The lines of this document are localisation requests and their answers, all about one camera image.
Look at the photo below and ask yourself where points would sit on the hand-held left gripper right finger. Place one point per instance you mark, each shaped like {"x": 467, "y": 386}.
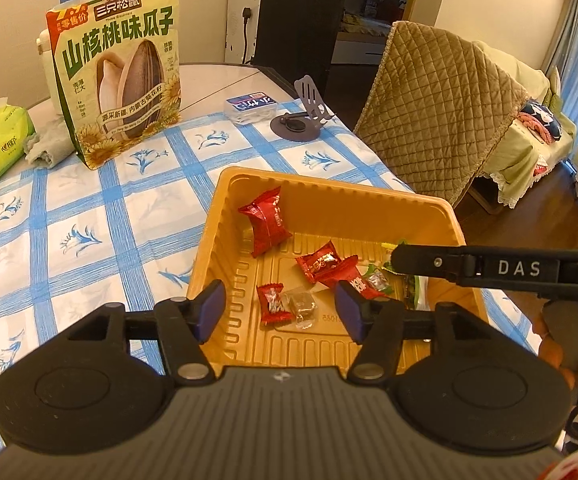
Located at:
{"x": 349, "y": 310}

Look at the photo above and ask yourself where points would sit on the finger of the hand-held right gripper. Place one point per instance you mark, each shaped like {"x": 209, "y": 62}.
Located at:
{"x": 429, "y": 261}

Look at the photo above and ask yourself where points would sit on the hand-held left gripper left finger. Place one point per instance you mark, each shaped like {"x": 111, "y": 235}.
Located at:
{"x": 211, "y": 307}

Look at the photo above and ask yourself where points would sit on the green snack packet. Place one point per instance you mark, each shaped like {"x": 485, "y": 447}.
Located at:
{"x": 415, "y": 292}

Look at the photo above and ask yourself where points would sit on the clear brown candy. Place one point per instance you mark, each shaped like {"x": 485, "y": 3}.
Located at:
{"x": 303, "y": 305}

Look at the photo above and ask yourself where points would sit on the red foil snack packet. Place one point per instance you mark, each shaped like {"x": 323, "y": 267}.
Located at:
{"x": 319, "y": 262}

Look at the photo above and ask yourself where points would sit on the orange plastic tray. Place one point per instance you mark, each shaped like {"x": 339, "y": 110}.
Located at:
{"x": 329, "y": 210}

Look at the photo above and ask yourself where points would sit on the large red snack packet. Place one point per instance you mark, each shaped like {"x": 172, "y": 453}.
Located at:
{"x": 264, "y": 220}

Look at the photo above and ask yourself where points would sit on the person's right hand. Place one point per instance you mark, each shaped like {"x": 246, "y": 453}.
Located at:
{"x": 559, "y": 355}

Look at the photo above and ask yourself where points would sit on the small red green wrapped candy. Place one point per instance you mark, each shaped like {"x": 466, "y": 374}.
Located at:
{"x": 376, "y": 280}

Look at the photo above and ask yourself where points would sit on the sofa with green cover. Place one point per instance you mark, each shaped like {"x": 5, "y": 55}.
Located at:
{"x": 529, "y": 160}

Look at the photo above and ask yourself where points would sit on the blue checked tablecloth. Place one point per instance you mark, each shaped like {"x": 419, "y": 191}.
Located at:
{"x": 94, "y": 240}

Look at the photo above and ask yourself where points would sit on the chair with quilted brown cover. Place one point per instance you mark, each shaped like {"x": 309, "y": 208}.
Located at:
{"x": 434, "y": 110}

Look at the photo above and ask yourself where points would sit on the dark patterned cushion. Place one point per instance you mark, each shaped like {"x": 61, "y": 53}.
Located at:
{"x": 541, "y": 117}

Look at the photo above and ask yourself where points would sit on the grey phone stand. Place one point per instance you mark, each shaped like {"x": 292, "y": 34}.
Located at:
{"x": 299, "y": 122}

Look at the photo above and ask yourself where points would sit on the white box with blue label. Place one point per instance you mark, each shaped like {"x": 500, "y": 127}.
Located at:
{"x": 249, "y": 106}

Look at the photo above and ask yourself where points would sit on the grey folded cloth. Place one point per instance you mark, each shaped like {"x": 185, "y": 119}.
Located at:
{"x": 51, "y": 142}

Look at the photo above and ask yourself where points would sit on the sunflower seed bag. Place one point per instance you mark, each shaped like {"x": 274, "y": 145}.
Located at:
{"x": 119, "y": 70}

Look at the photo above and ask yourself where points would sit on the black refrigerator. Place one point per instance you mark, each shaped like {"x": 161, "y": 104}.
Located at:
{"x": 299, "y": 15}

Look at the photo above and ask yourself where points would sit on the white thermos bottle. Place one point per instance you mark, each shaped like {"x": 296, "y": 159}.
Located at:
{"x": 49, "y": 70}

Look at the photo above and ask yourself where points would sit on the black power plug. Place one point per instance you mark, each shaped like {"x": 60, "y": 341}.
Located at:
{"x": 246, "y": 13}

